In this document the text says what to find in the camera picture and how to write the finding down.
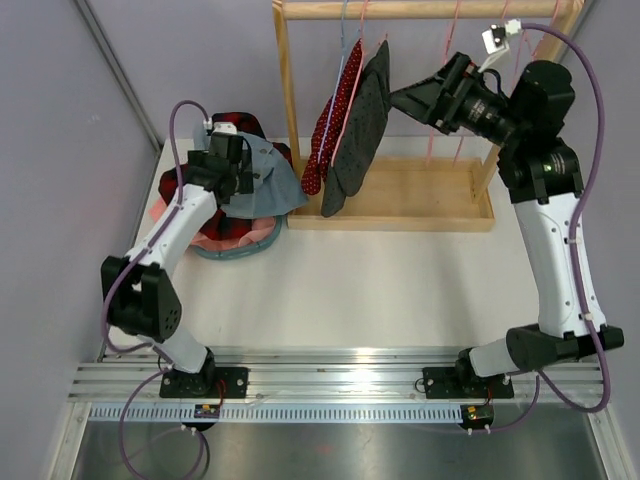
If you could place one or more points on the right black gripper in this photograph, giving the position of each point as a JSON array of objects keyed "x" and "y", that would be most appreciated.
[{"x": 441, "y": 99}]

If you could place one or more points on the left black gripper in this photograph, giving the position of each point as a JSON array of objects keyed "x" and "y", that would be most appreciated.
[{"x": 243, "y": 173}]

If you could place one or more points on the light blue denim skirt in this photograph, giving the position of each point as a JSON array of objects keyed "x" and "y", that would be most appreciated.
[{"x": 276, "y": 188}]

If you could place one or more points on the red plaid skirt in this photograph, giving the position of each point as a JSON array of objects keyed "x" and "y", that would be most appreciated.
[{"x": 255, "y": 187}]

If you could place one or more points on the pink skirt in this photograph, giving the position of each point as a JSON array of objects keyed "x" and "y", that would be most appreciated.
[{"x": 223, "y": 233}]

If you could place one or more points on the dark grey dotted skirt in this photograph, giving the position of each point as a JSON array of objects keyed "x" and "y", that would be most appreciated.
[{"x": 365, "y": 128}]

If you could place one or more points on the red polka dot skirt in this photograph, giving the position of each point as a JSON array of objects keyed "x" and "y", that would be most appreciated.
[{"x": 316, "y": 169}]

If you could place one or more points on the blue wire hanger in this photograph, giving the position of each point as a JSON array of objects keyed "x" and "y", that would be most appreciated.
[{"x": 332, "y": 100}]

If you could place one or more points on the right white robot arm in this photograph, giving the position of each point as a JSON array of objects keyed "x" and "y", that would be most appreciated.
[{"x": 543, "y": 177}]

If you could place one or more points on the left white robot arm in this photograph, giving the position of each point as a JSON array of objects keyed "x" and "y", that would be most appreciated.
[{"x": 139, "y": 297}]

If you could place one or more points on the teal plastic basin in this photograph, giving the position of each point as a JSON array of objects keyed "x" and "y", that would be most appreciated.
[{"x": 250, "y": 245}]

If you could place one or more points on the wooden clothes rack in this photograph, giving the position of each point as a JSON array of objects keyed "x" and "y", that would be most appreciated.
[{"x": 407, "y": 193}]

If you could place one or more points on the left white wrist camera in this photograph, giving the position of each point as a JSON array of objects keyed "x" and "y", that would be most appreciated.
[{"x": 219, "y": 127}]

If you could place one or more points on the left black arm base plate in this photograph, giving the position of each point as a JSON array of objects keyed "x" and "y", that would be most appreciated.
[{"x": 225, "y": 382}]

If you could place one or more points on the aluminium mounting rail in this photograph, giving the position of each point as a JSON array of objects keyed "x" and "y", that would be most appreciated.
[{"x": 285, "y": 375}]

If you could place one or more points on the white slotted cable duct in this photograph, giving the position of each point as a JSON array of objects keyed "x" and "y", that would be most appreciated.
[{"x": 271, "y": 413}]

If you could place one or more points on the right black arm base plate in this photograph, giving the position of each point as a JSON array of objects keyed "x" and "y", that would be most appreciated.
[{"x": 448, "y": 383}]

